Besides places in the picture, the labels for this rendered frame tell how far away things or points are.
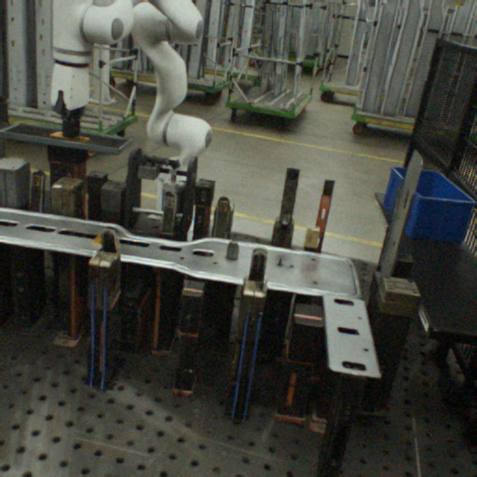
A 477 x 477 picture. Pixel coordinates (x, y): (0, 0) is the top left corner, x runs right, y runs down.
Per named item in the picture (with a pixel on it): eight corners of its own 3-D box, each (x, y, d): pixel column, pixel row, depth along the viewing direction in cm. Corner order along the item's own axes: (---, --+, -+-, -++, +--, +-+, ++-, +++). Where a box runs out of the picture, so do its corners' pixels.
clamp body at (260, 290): (214, 420, 127) (231, 293, 113) (221, 388, 138) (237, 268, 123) (252, 426, 127) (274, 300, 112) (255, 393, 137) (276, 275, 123)
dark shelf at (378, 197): (428, 339, 114) (431, 328, 113) (372, 198, 196) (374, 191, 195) (534, 356, 113) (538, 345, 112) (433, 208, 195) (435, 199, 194)
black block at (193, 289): (165, 400, 131) (172, 297, 119) (173, 372, 141) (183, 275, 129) (197, 404, 131) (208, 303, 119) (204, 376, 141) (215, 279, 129)
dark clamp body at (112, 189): (89, 305, 165) (89, 188, 149) (103, 284, 177) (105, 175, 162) (123, 310, 165) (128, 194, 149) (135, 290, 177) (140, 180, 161)
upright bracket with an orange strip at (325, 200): (294, 333, 164) (324, 179, 143) (294, 331, 165) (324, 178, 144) (304, 334, 163) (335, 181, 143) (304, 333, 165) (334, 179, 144)
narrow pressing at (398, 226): (385, 293, 131) (421, 158, 117) (378, 271, 141) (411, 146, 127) (388, 293, 131) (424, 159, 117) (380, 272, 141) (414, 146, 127)
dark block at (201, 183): (183, 310, 168) (195, 184, 151) (187, 299, 175) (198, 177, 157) (199, 313, 168) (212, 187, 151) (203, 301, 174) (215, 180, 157)
